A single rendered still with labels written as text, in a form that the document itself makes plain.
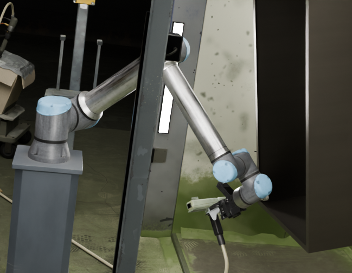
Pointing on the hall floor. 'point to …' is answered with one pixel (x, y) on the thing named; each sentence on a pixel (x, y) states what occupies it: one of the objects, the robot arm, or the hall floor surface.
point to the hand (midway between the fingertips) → (211, 210)
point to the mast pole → (144, 134)
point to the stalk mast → (77, 58)
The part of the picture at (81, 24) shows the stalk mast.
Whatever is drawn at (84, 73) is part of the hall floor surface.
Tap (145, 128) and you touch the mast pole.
